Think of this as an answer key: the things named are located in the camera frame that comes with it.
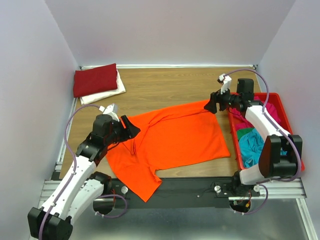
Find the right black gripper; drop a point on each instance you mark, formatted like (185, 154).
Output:
(211, 105)

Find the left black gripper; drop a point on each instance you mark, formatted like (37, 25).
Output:
(131, 131)

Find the orange t-shirt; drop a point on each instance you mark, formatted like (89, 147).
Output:
(170, 137)

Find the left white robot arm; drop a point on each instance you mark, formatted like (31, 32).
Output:
(82, 184)

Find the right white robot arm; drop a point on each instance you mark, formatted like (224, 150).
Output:
(280, 158)

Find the magenta t-shirt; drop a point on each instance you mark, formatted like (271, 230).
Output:
(242, 123)

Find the green t-shirt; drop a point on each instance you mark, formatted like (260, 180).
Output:
(243, 131)

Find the teal t-shirt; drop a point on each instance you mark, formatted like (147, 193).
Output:
(251, 146)

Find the folded white t-shirt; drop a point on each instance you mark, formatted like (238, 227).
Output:
(92, 98)

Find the red plastic bin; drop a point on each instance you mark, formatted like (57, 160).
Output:
(274, 99)

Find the folded dark red t-shirt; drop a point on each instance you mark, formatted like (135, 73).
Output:
(95, 80)

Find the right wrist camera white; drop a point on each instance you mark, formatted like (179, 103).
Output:
(225, 81)

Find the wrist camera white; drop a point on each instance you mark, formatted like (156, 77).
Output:
(225, 81)
(110, 110)

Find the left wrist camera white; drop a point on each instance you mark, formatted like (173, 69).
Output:
(110, 110)

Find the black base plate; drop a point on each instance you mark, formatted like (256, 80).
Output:
(187, 192)

